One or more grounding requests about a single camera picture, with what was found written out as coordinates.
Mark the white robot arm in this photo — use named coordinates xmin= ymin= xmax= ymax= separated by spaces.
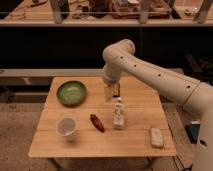
xmin=102 ymin=39 xmax=213 ymax=171

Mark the long wooden bench shelf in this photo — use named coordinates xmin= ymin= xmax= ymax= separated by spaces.
xmin=0 ymin=69 xmax=103 ymax=77

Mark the wooden table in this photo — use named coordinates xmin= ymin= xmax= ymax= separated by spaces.
xmin=29 ymin=76 xmax=176 ymax=159

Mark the white bottle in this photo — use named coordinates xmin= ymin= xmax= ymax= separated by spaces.
xmin=113 ymin=97 xmax=124 ymax=130

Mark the green bowl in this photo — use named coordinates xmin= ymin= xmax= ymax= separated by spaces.
xmin=56 ymin=80 xmax=87 ymax=106

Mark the white sponge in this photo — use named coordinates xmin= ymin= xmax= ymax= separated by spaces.
xmin=150 ymin=128 xmax=163 ymax=148

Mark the clear plastic cup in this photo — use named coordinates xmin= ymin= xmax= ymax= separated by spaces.
xmin=56 ymin=118 xmax=77 ymax=141

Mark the red pepper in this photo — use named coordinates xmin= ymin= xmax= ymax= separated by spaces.
xmin=90 ymin=114 xmax=105 ymax=133

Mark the blue black floor device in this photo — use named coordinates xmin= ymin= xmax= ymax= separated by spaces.
xmin=185 ymin=123 xmax=200 ymax=144

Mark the brown chocolate bar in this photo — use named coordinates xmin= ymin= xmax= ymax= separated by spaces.
xmin=113 ymin=83 xmax=120 ymax=97

